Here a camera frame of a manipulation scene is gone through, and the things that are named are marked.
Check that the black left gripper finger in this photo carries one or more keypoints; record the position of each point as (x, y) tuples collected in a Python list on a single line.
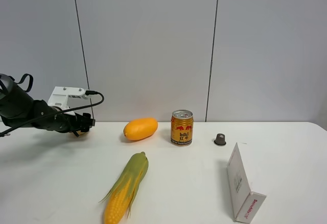
[(85, 120), (86, 128)]

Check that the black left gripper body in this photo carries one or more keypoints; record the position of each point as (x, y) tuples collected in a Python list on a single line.
[(61, 123)]

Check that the brown spotted potato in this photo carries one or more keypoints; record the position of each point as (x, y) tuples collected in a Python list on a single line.
[(82, 133)]

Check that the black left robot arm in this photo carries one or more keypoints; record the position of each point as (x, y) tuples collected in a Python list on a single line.
[(19, 110)]

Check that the orange yellow mango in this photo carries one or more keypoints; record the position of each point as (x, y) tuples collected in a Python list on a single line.
[(140, 129)]

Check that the yellow corn cob green husk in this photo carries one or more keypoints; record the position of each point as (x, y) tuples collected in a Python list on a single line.
[(122, 194)]

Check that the gold Red Bull can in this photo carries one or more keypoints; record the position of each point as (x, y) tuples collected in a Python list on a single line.
[(182, 127)]

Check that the dark coffee capsule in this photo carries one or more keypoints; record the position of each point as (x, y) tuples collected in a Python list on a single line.
[(220, 140)]

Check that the white cardboard box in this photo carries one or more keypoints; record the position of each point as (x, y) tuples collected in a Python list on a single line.
[(246, 188)]

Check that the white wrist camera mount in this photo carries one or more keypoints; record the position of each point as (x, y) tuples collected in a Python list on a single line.
[(60, 96)]

